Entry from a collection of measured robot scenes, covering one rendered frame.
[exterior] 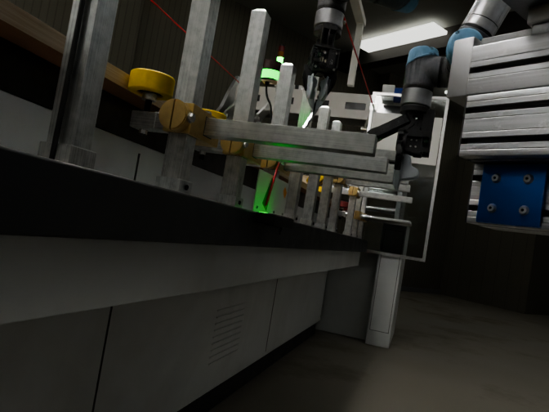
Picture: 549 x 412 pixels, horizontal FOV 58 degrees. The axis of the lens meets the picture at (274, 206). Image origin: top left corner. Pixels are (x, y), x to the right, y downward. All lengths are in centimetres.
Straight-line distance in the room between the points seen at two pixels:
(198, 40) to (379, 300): 288
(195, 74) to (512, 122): 48
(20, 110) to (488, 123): 68
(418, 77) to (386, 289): 240
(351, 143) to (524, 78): 25
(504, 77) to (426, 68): 57
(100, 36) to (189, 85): 25
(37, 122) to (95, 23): 29
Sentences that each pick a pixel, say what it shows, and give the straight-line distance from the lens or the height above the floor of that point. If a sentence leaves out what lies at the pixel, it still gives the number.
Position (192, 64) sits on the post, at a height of 91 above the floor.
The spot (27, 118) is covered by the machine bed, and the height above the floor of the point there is 77.
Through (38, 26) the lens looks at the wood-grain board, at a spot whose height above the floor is 89.
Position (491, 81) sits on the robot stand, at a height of 92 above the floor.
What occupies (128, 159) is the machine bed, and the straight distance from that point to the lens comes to 109.
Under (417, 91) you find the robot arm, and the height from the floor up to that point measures 106.
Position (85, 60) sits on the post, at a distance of 62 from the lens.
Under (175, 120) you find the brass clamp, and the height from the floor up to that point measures 81.
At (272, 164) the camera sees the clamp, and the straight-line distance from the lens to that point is 127.
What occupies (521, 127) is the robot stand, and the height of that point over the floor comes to 85.
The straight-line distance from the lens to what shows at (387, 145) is 359.
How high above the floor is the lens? 67
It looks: 3 degrees up
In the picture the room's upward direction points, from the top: 9 degrees clockwise
